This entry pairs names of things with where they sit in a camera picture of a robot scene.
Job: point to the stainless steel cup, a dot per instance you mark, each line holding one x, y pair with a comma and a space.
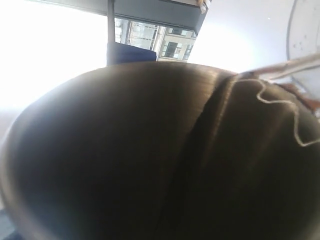
163, 151

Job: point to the blue hanging cloth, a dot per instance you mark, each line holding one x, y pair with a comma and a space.
118, 53

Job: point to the clear plastic shaker body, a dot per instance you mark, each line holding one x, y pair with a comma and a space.
300, 73

